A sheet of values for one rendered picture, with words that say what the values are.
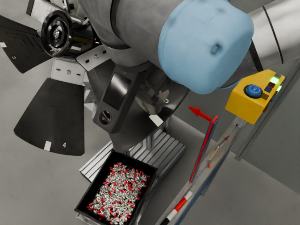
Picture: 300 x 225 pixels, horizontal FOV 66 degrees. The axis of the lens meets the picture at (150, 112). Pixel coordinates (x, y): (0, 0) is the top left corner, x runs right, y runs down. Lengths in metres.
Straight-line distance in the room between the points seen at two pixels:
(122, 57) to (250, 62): 0.16
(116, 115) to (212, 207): 1.37
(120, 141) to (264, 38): 0.36
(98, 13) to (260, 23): 0.18
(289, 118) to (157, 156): 0.85
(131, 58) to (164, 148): 1.42
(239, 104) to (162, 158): 1.02
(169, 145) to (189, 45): 1.55
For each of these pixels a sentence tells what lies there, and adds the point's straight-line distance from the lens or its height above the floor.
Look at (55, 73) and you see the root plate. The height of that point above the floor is 1.11.
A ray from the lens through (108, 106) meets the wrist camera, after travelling 0.38.
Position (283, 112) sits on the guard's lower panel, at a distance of 1.37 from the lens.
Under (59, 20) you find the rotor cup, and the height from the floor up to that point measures 1.25.
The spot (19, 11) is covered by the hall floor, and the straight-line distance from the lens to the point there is 3.67.
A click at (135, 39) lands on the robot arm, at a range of 0.21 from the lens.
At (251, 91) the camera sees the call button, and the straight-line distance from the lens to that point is 0.72.
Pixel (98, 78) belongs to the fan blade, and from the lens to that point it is 0.59.
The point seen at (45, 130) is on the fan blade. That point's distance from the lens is 0.77.
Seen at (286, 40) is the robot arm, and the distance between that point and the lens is 0.30.
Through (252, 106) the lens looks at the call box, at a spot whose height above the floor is 1.05.
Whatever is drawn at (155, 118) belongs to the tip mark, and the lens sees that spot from 0.52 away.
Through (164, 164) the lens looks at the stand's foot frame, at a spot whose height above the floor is 0.08.
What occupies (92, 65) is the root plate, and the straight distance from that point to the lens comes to 0.62.
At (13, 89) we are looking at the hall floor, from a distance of 2.50.
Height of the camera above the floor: 1.57
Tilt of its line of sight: 53 degrees down
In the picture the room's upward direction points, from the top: straight up
